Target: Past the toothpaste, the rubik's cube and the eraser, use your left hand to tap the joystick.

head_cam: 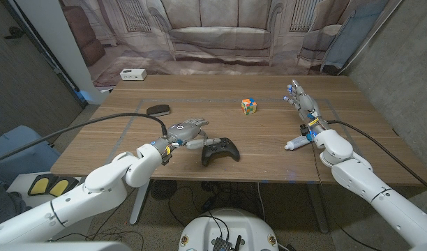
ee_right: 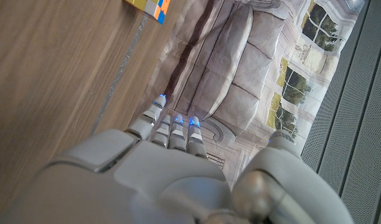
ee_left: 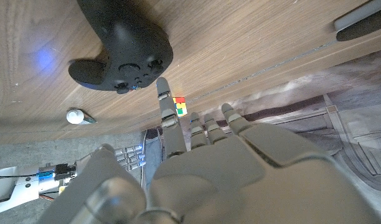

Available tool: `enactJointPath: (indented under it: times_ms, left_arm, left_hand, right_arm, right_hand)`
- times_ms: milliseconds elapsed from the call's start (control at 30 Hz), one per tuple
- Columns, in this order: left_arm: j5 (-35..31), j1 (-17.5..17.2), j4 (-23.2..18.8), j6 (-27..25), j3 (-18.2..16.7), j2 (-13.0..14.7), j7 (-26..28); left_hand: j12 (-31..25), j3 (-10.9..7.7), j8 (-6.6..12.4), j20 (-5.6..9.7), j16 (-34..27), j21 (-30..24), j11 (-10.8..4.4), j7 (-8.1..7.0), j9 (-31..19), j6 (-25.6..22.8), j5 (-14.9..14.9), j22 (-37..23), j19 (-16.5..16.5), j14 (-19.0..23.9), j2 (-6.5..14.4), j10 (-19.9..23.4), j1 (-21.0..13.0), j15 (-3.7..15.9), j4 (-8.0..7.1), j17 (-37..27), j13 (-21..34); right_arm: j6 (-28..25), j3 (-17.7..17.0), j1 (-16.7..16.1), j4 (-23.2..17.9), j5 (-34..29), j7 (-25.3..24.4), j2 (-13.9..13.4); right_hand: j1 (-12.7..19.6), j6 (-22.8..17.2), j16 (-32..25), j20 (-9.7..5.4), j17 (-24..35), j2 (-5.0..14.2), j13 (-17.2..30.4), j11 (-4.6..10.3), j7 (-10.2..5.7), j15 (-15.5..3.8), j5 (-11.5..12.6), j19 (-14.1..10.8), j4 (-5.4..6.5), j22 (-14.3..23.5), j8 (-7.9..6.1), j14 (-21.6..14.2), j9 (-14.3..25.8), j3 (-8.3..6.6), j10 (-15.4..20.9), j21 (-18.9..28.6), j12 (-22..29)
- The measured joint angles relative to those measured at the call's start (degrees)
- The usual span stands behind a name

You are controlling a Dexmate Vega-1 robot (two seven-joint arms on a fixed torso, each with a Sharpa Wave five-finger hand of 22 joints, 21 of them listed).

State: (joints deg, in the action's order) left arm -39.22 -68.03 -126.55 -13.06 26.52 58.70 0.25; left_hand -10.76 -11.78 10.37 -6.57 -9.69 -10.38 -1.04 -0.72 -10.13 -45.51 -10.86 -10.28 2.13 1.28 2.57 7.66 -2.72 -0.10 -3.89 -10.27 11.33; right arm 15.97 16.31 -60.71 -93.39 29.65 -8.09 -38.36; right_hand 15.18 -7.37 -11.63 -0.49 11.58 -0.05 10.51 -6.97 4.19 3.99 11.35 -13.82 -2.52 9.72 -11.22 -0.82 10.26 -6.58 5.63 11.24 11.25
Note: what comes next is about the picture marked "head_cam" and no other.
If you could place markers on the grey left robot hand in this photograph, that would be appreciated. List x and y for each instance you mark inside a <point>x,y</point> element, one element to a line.
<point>185,131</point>

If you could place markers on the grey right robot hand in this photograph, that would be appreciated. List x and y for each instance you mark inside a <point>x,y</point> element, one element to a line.
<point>306,102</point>

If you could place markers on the black game controller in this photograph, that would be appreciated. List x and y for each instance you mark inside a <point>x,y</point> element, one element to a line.
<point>222,153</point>

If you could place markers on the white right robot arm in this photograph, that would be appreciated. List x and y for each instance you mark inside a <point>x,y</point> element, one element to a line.
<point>367,181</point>

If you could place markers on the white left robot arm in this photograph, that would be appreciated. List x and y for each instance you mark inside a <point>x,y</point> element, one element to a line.
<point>95,195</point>

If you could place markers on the black eraser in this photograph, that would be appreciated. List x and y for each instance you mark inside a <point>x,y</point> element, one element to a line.
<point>158,109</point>

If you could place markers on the white toothpaste tube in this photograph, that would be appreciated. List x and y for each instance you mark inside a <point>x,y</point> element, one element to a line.
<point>296,143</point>

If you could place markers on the multicolour rubik's cube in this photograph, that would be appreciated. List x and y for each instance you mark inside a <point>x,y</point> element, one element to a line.
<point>248,106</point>

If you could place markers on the black round fan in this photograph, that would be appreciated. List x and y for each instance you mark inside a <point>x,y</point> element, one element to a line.
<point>164,190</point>

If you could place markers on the white power box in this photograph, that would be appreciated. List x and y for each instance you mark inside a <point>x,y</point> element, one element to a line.
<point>133,74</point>

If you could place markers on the white table leg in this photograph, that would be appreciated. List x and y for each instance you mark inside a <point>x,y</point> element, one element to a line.
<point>139,205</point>
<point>320,209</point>

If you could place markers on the printed sofa room backdrop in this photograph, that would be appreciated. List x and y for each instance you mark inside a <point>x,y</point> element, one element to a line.
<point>220,38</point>

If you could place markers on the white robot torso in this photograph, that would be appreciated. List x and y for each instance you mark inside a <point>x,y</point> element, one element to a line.
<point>227,226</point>

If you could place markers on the black antenna module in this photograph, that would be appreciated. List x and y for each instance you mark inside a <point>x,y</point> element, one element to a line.
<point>220,244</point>

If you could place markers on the black yellow foot pedal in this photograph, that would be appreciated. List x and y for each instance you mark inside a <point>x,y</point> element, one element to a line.
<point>53,186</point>

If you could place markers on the blue plastic bin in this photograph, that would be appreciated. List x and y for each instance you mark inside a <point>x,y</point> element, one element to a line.
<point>21,153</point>

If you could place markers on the person in blue jeans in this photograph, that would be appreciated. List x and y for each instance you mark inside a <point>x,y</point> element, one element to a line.
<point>4,202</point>

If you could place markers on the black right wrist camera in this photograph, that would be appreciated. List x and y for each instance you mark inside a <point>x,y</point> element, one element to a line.
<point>305,129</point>

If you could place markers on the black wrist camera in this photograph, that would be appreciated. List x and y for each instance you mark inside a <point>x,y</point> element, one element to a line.
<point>166,158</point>
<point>305,129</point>

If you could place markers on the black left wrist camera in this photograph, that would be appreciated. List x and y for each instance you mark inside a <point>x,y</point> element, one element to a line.
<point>166,158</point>

